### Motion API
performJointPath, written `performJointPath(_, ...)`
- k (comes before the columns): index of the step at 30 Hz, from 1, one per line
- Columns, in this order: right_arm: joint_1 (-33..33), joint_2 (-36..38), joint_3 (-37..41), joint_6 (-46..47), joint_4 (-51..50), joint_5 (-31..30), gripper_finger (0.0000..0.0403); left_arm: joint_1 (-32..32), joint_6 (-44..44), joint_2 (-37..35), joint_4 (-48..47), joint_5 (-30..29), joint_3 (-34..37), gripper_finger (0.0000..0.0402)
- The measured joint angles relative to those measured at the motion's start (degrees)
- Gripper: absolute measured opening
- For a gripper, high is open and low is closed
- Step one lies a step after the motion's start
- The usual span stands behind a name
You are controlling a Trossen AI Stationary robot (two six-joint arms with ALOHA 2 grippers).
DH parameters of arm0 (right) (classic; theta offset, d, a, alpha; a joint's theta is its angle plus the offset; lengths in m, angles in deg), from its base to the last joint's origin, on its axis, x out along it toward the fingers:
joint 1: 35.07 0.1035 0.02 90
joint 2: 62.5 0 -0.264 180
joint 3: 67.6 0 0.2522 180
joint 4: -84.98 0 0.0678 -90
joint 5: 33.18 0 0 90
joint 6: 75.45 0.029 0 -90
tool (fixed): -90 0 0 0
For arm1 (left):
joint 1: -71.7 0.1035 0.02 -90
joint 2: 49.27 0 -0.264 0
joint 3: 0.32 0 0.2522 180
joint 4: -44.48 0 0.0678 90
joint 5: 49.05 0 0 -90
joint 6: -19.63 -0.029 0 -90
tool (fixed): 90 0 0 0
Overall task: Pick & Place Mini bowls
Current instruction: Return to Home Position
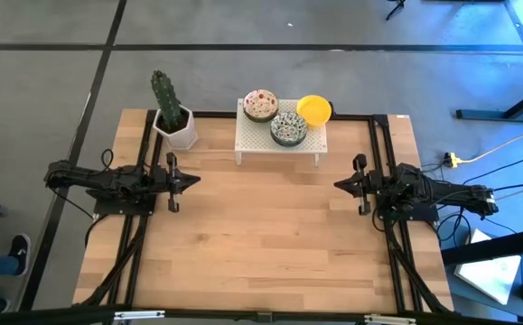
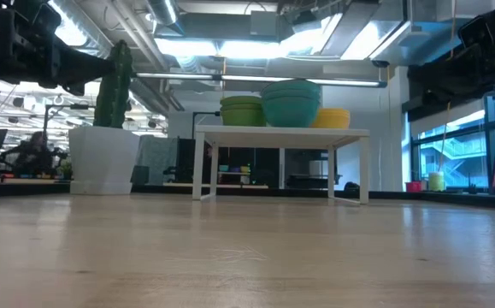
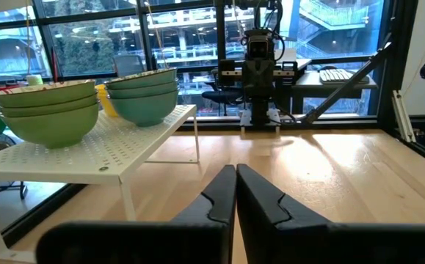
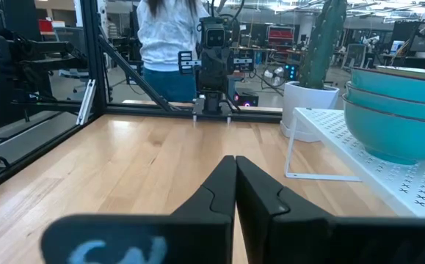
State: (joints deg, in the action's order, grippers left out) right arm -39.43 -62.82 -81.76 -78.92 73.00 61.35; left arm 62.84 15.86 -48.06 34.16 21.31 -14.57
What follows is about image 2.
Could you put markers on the black lamp post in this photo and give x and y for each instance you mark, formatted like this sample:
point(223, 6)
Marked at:
point(45, 124)

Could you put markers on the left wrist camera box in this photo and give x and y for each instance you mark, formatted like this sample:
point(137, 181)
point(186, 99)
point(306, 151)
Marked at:
point(47, 19)

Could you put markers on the white planter pot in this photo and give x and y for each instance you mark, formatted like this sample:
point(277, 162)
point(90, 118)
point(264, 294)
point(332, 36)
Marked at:
point(101, 158)

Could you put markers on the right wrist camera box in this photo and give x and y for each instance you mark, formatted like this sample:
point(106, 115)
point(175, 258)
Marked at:
point(480, 30)

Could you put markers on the teal bowl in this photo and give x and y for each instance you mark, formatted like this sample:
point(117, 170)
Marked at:
point(290, 111)
point(290, 85)

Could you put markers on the grey cloth covered chair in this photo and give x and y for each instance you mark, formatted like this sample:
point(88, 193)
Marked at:
point(157, 156)

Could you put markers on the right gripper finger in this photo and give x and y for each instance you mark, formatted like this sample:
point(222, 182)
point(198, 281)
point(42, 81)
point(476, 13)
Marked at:
point(456, 97)
point(435, 77)

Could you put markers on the person seated at desk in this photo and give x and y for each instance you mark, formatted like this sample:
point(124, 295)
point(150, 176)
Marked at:
point(35, 154)

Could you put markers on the red cup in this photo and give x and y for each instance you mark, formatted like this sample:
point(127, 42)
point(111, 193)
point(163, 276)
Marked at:
point(414, 187)

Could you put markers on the light green cup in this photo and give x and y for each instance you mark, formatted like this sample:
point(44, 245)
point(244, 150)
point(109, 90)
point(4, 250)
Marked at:
point(436, 181)

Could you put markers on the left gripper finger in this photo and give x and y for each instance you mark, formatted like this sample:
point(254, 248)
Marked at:
point(84, 66)
point(75, 88)

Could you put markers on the black monitor stand frame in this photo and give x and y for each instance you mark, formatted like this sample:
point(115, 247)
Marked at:
point(195, 124)

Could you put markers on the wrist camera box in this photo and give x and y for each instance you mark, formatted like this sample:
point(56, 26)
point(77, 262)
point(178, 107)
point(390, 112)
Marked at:
point(47, 19)
point(480, 30)

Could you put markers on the black round object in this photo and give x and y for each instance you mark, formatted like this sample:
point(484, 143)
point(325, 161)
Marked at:
point(351, 186)

